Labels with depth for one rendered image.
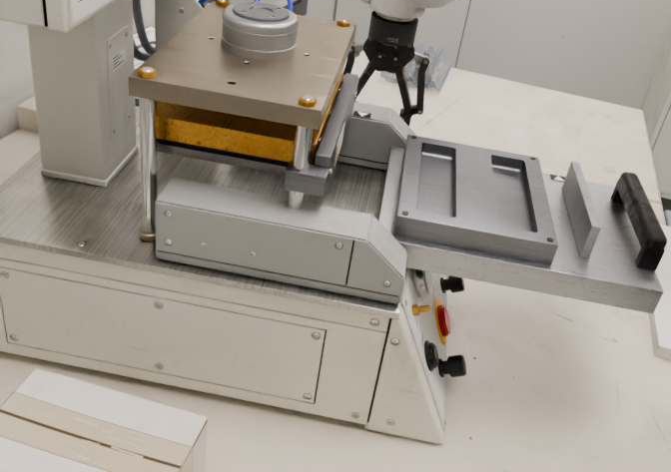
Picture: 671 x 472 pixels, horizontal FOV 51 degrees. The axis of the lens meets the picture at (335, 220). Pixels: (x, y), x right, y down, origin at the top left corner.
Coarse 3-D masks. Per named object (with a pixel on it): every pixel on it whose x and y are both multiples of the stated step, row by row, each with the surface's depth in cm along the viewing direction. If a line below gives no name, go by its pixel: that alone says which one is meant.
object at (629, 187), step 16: (624, 176) 84; (624, 192) 82; (640, 192) 80; (640, 208) 77; (640, 224) 75; (656, 224) 74; (640, 240) 74; (656, 240) 72; (640, 256) 74; (656, 256) 73
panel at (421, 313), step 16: (432, 272) 93; (432, 288) 90; (416, 304) 75; (432, 304) 88; (416, 320) 76; (432, 320) 86; (416, 336) 75; (432, 336) 84; (432, 368) 78; (432, 384) 78
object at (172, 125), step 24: (336, 96) 83; (168, 120) 70; (192, 120) 70; (216, 120) 71; (240, 120) 71; (264, 120) 72; (168, 144) 71; (192, 144) 71; (216, 144) 70; (240, 144) 70; (264, 144) 70; (288, 144) 69; (312, 144) 69; (264, 168) 71
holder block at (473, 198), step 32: (416, 160) 83; (448, 160) 88; (480, 160) 85; (512, 160) 87; (416, 192) 77; (448, 192) 81; (480, 192) 78; (512, 192) 83; (544, 192) 80; (416, 224) 72; (448, 224) 72; (480, 224) 73; (512, 224) 76; (544, 224) 74; (512, 256) 73; (544, 256) 72
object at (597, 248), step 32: (384, 192) 81; (576, 192) 80; (608, 192) 88; (384, 224) 75; (576, 224) 78; (608, 224) 81; (416, 256) 73; (448, 256) 73; (480, 256) 72; (576, 256) 74; (608, 256) 75; (544, 288) 73; (576, 288) 72; (608, 288) 72; (640, 288) 71
